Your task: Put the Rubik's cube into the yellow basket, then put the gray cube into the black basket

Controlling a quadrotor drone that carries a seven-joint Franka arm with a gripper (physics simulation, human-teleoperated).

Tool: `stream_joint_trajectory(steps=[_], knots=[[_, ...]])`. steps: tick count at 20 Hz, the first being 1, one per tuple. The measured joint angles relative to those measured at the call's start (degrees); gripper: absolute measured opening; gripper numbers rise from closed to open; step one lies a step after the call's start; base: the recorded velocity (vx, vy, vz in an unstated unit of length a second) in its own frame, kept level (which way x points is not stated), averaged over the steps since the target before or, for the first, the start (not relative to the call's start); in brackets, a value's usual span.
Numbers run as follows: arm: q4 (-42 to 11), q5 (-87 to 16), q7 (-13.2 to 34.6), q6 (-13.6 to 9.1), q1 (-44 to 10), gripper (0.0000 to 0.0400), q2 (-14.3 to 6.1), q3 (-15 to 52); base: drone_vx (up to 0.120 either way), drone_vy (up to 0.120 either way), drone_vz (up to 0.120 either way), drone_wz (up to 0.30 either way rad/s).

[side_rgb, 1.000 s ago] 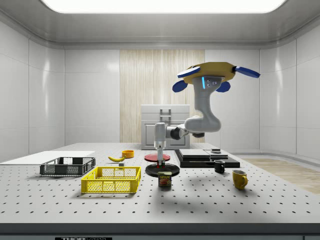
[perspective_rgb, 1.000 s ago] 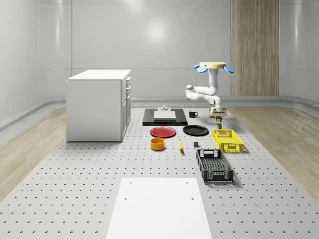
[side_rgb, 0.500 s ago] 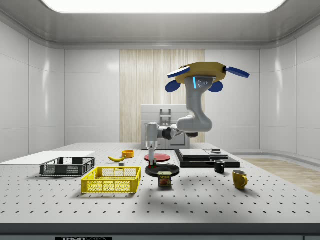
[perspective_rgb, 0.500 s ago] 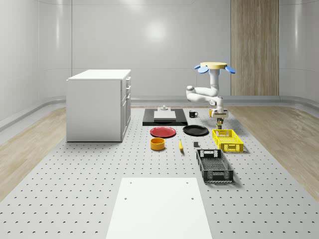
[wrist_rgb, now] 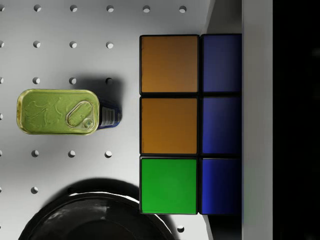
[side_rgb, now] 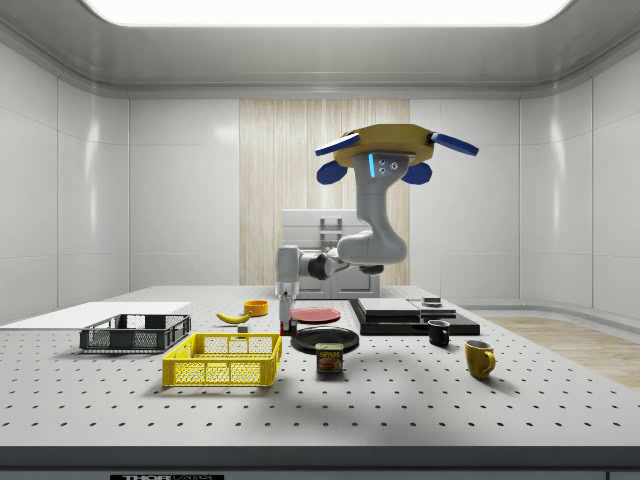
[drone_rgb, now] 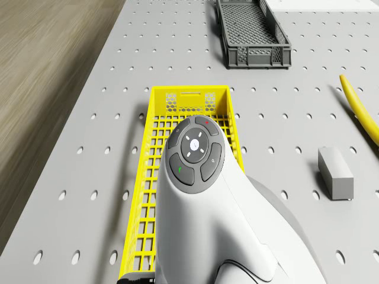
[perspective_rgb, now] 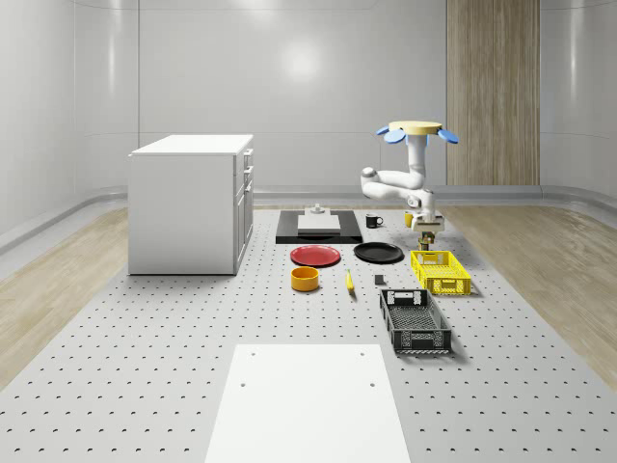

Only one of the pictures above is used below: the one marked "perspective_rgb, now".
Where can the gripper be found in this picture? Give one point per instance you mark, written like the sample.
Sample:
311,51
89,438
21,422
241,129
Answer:
430,224

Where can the puzzle cube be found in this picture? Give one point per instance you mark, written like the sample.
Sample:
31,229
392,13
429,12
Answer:
428,238

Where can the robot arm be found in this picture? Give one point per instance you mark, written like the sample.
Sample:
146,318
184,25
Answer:
393,182

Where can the yellow mug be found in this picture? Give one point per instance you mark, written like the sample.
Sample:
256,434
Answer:
408,219

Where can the flat-sided can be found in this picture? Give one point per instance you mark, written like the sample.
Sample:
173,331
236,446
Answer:
426,247

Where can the black mug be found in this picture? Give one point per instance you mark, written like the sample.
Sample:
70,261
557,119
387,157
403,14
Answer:
372,221

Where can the black plate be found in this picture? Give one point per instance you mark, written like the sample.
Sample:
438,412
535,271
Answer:
378,253

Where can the yellow basket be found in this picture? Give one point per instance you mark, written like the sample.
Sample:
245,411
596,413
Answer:
443,284

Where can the grey cube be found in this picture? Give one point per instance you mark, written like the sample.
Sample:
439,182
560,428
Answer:
380,280

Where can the banana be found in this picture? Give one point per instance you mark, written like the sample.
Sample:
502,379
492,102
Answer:
350,282

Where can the dark grey basket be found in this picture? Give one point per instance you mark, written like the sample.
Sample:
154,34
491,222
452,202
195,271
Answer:
424,337

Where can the red plate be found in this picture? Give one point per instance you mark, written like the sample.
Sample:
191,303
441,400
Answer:
315,255

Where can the yellow bowl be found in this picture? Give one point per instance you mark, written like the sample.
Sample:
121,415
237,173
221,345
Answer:
304,282

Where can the black stove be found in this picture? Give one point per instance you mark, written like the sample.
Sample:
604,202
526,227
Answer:
289,229

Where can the white board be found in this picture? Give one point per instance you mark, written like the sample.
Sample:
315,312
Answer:
308,405

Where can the white cabinet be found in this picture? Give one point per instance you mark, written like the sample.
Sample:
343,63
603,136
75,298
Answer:
183,212

